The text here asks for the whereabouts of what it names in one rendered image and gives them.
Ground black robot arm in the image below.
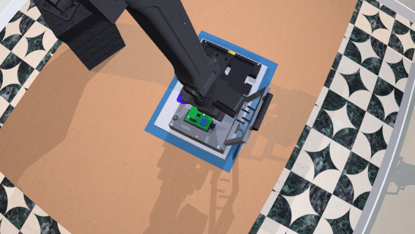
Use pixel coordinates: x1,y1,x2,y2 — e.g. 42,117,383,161
40,0,247,118

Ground green circuit board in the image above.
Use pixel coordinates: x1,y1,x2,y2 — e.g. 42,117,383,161
185,106,213,130

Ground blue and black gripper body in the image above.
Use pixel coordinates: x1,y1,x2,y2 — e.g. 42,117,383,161
180,86,225,121

